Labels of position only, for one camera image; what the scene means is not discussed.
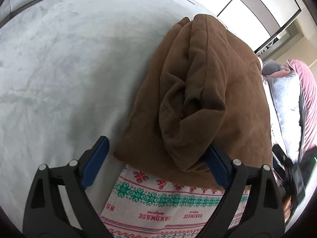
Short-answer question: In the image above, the dark shelf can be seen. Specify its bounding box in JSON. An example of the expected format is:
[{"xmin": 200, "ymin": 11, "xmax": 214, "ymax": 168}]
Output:
[{"xmin": 255, "ymin": 31, "xmax": 288, "ymax": 56}]

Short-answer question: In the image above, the white wardrobe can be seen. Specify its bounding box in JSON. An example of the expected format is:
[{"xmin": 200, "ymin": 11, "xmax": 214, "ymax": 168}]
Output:
[{"xmin": 215, "ymin": 0, "xmax": 303, "ymax": 53}]

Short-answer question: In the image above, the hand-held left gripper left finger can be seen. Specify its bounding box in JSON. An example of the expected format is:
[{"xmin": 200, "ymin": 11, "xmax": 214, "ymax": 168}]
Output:
[{"xmin": 22, "ymin": 136, "xmax": 110, "ymax": 238}]

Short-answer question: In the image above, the grey plush blanket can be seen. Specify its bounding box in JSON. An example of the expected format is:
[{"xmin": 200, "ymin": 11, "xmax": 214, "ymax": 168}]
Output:
[{"xmin": 0, "ymin": 0, "xmax": 238, "ymax": 228}]

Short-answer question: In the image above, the light blue towel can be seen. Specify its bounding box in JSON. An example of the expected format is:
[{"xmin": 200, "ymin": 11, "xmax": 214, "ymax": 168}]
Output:
[{"xmin": 269, "ymin": 72, "xmax": 305, "ymax": 160}]

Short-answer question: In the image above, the brown sweatshirt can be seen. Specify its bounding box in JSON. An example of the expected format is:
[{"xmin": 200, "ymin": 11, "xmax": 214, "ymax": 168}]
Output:
[{"xmin": 113, "ymin": 13, "xmax": 274, "ymax": 187}]

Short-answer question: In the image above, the pink garment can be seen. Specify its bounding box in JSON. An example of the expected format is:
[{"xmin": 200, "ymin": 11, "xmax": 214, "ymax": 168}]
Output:
[{"xmin": 272, "ymin": 59, "xmax": 317, "ymax": 155}]

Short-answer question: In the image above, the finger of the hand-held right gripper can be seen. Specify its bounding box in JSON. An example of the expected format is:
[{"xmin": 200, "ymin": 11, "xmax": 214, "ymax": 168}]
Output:
[{"xmin": 272, "ymin": 144, "xmax": 290, "ymax": 170}]

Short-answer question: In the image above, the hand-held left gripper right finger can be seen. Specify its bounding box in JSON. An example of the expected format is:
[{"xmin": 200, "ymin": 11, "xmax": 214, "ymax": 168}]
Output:
[{"xmin": 196, "ymin": 145, "xmax": 285, "ymax": 238}]

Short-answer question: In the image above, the white patterned knit cloth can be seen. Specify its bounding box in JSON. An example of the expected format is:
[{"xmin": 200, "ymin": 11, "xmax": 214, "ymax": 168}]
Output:
[{"xmin": 100, "ymin": 164, "xmax": 252, "ymax": 238}]

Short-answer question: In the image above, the person's right forearm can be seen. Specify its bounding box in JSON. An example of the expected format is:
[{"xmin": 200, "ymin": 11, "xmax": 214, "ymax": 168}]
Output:
[{"xmin": 282, "ymin": 195, "xmax": 294, "ymax": 225}]

